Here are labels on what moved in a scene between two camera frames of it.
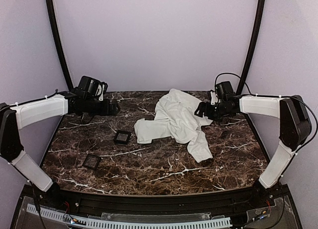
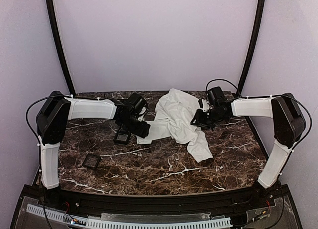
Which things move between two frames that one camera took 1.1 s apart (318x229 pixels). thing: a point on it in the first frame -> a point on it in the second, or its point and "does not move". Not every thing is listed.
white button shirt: x=175 y=117 does not move
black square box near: x=91 y=161 does not move
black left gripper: x=112 y=108 -> x=124 y=129
